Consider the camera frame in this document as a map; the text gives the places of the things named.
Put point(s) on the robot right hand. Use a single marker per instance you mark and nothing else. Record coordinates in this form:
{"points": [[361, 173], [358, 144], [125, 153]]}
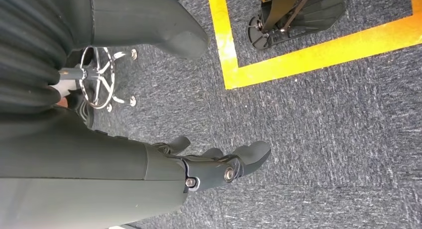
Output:
{"points": [[82, 161]]}

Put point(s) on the black machine foot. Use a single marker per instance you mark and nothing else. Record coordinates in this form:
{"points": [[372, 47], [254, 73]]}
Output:
{"points": [[313, 13]]}

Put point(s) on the chrome base stool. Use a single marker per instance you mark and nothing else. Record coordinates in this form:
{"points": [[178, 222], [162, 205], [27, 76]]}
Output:
{"points": [[72, 74]]}

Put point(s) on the wide yellow floor tape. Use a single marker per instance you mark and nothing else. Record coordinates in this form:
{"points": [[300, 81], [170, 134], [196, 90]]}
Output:
{"points": [[230, 56]]}

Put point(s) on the person's black shoe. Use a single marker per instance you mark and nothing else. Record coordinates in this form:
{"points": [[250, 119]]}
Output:
{"points": [[82, 110]]}

